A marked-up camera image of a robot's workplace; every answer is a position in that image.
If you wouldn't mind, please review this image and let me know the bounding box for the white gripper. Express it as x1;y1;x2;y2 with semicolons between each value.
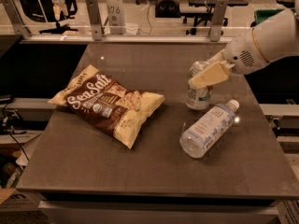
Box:
188;28;269;90

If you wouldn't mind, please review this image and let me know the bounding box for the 7up soda can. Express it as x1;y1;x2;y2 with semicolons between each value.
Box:
185;61;213;110

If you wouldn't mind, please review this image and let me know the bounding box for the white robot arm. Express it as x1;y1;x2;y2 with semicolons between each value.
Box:
188;0;299;90

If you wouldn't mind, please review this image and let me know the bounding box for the clear blue plastic bottle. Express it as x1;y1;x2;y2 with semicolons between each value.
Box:
179;100;239;159

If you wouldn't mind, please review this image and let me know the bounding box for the green plastic bin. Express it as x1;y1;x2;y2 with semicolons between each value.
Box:
250;8;282;27

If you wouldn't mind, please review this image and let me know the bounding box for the black desk in background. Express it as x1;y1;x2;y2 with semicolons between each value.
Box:
180;0;249;35

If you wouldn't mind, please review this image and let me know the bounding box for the sea salt chips bag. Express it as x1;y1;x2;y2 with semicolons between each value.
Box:
49;64;164;149

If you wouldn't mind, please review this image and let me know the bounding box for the white numbered pillar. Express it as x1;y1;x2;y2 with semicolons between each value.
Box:
106;0;126;35

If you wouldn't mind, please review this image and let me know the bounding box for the cardboard box lower left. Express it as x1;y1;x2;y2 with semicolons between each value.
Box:
0;189;40;212

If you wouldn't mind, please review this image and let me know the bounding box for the right metal bracket post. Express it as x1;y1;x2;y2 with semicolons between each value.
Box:
209;0;228;42

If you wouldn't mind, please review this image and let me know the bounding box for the metal bracket post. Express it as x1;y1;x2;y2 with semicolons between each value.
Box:
209;0;228;42
0;0;31;38
86;0;104;41

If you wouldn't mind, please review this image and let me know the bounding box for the middle metal bracket post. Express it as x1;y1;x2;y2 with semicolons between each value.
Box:
86;0;104;41

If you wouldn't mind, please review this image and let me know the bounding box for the left metal bracket post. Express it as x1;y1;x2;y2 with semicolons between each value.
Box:
0;0;31;38

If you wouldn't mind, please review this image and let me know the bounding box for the black cable at left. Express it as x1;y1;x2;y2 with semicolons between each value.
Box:
1;100;31;162

